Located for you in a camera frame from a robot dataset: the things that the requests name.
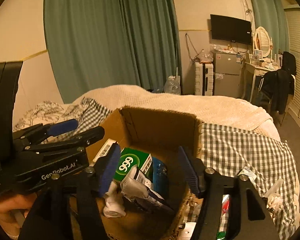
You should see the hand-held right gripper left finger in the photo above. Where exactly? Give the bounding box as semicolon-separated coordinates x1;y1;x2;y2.
17;143;122;240

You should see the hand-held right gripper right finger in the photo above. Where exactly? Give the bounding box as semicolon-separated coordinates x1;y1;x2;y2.
178;145;280;240

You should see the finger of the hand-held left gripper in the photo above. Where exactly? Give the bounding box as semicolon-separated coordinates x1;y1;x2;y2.
14;119;79;145
22;126;105;155

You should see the green medicine box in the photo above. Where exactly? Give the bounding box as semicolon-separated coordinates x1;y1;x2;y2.
113;147;153;183

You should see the white blue packet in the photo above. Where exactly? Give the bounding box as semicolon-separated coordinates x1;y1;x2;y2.
121;166;174;210

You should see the cardboard box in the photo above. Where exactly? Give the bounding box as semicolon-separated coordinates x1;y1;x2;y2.
70;106;203;240

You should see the person's left hand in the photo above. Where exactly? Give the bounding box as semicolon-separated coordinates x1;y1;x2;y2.
0;194;37;239

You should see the white barcode box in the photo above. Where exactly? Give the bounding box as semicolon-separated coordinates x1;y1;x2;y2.
92;139;118;163

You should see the floral bed sheet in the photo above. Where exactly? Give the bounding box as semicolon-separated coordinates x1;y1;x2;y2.
12;101;85;133

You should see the white roll bottle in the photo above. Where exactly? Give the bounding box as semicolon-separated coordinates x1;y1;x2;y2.
104;182;127;218

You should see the small red item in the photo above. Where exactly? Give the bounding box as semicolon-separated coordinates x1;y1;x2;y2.
221;195;230;213

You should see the grey checked cloth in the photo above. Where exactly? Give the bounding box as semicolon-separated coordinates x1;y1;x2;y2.
65;97;300;240

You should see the white blue sachet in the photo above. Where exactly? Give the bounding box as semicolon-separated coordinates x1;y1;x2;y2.
237;166;257;180

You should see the cream blanket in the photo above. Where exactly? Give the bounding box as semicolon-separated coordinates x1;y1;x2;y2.
72;84;282;142

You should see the clear plastic wrapper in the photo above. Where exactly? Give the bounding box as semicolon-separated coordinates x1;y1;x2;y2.
262;179;284;205

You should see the clear plastic water bottle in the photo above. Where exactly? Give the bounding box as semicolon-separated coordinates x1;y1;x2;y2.
164;76;182;95

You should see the white suitcase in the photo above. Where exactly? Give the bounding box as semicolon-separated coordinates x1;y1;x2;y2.
194;61;214;96

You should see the wide green curtain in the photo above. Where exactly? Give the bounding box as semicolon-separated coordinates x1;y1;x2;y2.
44;0;182;104

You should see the grey mini fridge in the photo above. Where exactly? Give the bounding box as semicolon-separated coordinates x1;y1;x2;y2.
212;52;242;96

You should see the white dressing table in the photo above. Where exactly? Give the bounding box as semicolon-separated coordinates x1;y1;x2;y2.
241;61;282;103

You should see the clear plastic bag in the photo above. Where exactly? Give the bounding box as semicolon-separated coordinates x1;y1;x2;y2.
196;50;214;63

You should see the black jacket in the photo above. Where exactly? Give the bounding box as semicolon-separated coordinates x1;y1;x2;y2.
255;69;294;114

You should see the black backpack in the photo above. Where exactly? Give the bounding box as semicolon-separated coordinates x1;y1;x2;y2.
281;51;297;75

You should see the white oval vanity mirror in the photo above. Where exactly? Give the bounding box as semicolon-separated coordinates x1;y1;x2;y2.
254;26;272;59

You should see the narrow green curtain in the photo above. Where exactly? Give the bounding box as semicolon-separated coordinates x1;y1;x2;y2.
245;0;290;53

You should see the wall cable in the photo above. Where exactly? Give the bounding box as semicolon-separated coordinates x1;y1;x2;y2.
185;32;200;62

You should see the black wall television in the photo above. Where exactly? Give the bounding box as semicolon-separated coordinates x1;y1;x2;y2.
210;14;252;45

